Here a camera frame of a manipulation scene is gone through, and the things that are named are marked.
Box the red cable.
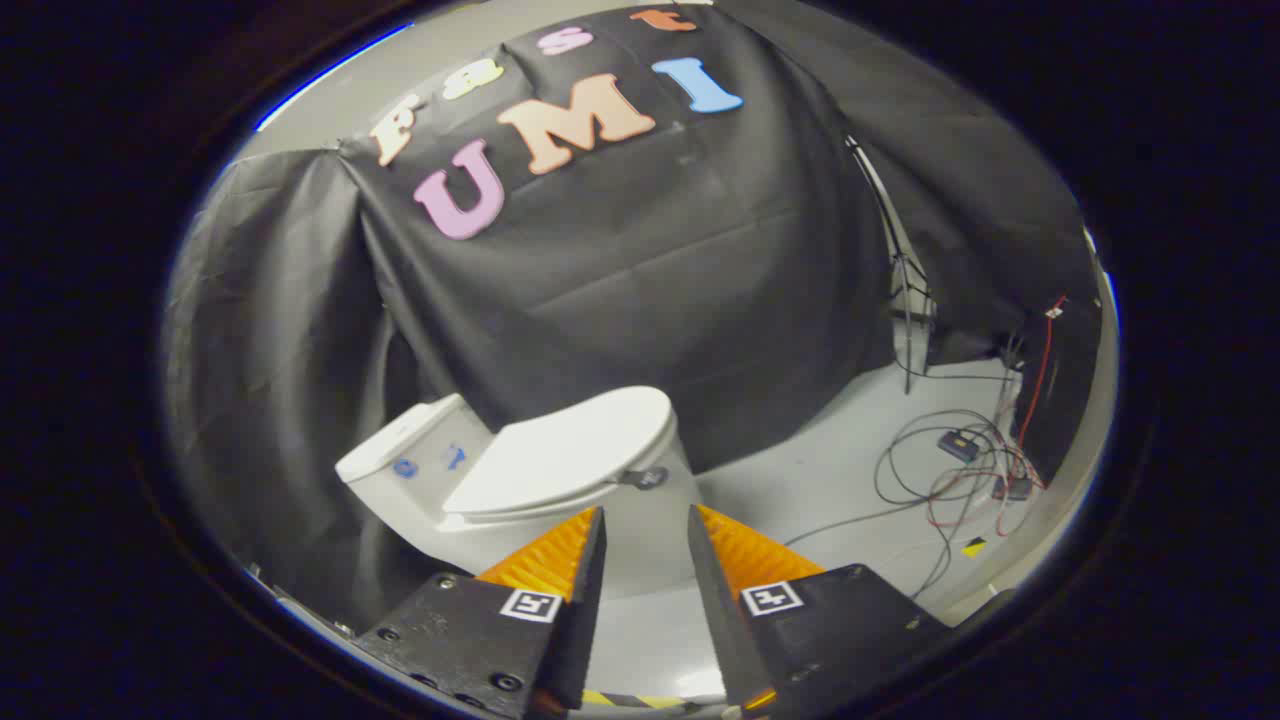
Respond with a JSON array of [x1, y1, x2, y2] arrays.
[[925, 294, 1068, 537]]

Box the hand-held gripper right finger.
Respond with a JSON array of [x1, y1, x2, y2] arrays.
[[686, 504, 951, 720]]

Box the black backdrop cloth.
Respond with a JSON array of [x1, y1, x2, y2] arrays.
[[165, 0, 1101, 626]]

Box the white toilet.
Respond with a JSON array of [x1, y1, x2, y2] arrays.
[[335, 392, 703, 602]]

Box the black cable tangle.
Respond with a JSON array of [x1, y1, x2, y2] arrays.
[[785, 372, 1023, 601]]

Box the black light stand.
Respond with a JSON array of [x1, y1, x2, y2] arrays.
[[846, 135, 937, 396]]

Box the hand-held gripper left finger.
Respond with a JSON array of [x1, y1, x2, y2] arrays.
[[352, 506, 608, 720]]

